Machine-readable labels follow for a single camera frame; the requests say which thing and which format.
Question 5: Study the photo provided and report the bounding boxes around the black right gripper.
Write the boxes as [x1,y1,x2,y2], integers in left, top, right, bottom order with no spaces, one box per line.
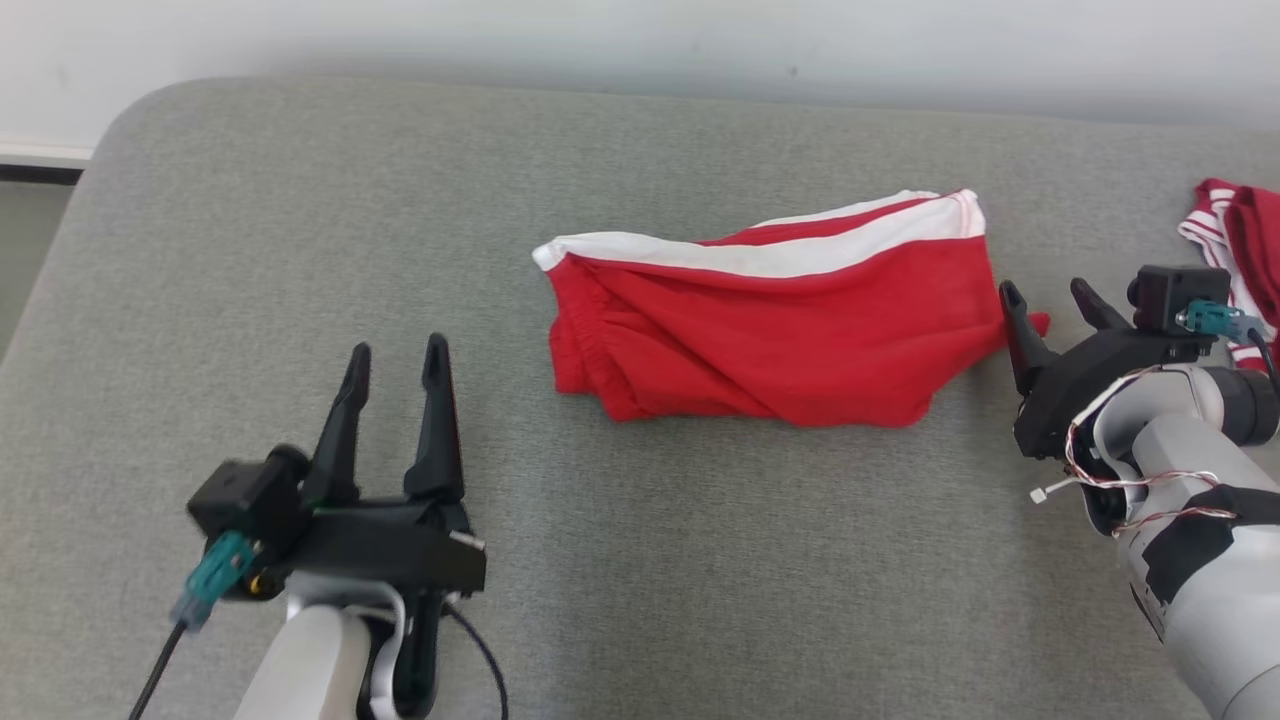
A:
[997,278,1215,461]

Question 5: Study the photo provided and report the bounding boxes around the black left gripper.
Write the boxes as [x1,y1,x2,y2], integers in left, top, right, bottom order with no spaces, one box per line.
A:
[254,333,489,602]

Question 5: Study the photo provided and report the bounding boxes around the red Bulls 23 jersey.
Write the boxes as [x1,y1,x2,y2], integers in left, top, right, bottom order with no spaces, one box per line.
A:
[1178,178,1280,371]

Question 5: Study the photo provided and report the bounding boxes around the red shorts with white stripe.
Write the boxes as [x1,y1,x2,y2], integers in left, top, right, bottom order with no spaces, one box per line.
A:
[532,188,1051,429]

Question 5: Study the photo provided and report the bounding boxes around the grey fabric sofa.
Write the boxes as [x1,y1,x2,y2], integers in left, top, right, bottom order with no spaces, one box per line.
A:
[0,78,1280,720]

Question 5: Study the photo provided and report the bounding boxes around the white and black baseboard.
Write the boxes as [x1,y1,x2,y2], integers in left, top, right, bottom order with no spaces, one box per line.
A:
[0,142,96,187]

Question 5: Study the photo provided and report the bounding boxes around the right black cable teal plug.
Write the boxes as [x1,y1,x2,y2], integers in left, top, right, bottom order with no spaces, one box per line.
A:
[1177,300,1280,379]

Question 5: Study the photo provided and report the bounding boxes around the red white right arm wires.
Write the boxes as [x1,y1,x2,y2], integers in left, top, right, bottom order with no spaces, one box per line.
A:
[1030,365,1241,541]

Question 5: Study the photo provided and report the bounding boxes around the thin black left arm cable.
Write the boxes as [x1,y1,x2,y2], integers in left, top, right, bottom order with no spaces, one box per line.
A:
[440,598,509,720]

